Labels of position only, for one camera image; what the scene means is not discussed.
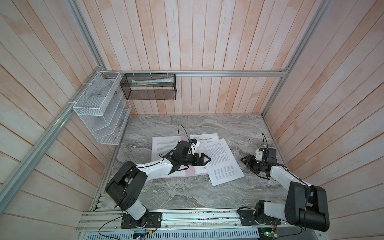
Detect printed paper sheet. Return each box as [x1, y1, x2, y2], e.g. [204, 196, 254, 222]
[149, 135, 188, 178]
[202, 139, 245, 187]

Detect printed paper sheets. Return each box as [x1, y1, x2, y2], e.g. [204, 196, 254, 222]
[190, 134, 219, 176]

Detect aluminium front rail frame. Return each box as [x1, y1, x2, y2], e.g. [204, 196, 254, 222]
[76, 208, 331, 240]

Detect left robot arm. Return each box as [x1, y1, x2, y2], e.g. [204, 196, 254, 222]
[105, 139, 211, 228]

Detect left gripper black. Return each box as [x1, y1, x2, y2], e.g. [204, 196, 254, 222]
[180, 153, 211, 166]

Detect black mesh wall basket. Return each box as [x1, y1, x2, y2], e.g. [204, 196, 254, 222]
[120, 73, 177, 101]

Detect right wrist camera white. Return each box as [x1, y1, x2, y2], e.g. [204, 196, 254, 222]
[255, 148, 264, 162]

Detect white wire mesh file rack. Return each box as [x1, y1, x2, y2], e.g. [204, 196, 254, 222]
[73, 72, 132, 145]

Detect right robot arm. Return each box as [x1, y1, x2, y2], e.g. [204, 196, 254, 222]
[241, 148, 330, 232]

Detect pink file folder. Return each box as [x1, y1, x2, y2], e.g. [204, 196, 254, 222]
[149, 135, 211, 180]

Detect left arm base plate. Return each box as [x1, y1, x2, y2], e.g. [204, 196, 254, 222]
[121, 212, 162, 229]

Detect paper in black basket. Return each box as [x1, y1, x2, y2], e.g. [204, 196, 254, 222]
[132, 77, 175, 87]

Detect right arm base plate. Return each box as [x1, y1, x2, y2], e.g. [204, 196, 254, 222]
[237, 208, 281, 226]

